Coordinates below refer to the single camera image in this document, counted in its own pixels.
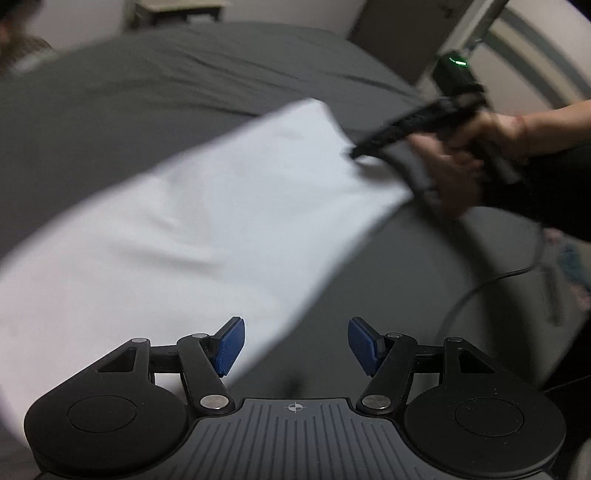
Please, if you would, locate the person's right hand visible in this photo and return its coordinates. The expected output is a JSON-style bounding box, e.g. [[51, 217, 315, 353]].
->
[[409, 113, 529, 217]]

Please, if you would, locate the black cable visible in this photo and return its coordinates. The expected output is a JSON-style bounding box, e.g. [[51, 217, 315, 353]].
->
[[434, 222, 550, 342]]

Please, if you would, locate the wooden nightstand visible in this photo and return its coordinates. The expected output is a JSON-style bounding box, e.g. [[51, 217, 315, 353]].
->
[[124, 0, 227, 28]]

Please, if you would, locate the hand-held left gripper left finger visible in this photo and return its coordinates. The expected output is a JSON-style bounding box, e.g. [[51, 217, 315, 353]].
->
[[95, 316, 246, 415]]

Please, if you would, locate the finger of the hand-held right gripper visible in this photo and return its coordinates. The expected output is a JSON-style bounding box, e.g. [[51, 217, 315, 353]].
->
[[348, 95, 483, 161]]

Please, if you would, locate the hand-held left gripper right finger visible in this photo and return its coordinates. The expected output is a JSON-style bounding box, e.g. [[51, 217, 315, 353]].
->
[[347, 316, 497, 415]]

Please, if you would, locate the person's dark clothing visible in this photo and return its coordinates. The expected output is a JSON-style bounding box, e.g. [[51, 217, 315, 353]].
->
[[480, 138, 591, 241]]

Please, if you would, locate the person's right forearm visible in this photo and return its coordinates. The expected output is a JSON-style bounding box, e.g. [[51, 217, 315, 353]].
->
[[505, 97, 591, 158]]

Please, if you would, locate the white shirt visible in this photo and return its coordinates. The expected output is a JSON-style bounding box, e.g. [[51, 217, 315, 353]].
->
[[0, 98, 416, 444]]

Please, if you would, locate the dark door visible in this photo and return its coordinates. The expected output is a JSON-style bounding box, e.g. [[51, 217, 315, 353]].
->
[[348, 0, 462, 86]]

